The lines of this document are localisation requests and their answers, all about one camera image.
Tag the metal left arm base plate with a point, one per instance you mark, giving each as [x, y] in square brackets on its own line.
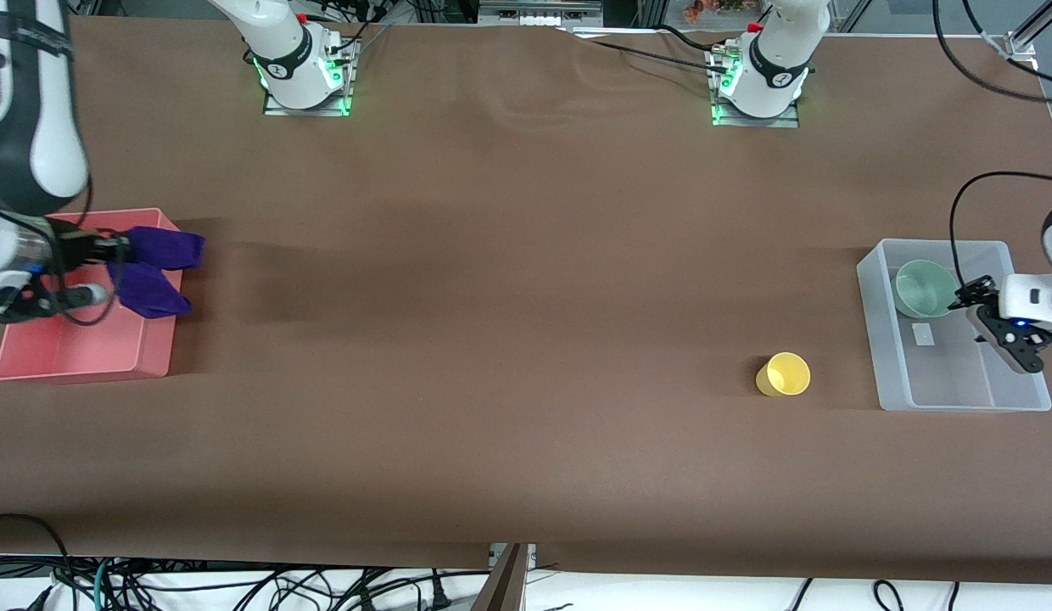
[785, 121]

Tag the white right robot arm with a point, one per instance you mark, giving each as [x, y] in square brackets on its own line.
[55, 127]

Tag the orange background item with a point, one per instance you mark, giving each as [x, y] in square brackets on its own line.
[713, 8]

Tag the aluminium frame with connectors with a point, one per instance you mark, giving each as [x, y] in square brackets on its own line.
[539, 10]

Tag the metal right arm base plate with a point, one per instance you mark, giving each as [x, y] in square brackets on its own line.
[346, 81]

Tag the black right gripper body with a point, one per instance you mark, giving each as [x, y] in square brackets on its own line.
[78, 249]

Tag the grey table support post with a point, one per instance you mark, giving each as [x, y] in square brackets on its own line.
[502, 585]

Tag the white flat strip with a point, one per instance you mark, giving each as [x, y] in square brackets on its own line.
[615, 33]

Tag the clear plastic bin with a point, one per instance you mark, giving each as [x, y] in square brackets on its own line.
[959, 373]

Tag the yellow cup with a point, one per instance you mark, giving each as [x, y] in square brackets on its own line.
[785, 375]

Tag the purple cloth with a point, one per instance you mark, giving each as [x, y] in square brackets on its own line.
[157, 288]

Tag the pink plastic bin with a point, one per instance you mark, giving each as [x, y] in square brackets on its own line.
[85, 352]

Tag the white label sticker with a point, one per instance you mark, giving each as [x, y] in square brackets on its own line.
[923, 333]

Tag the green bowl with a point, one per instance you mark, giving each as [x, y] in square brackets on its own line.
[920, 288]

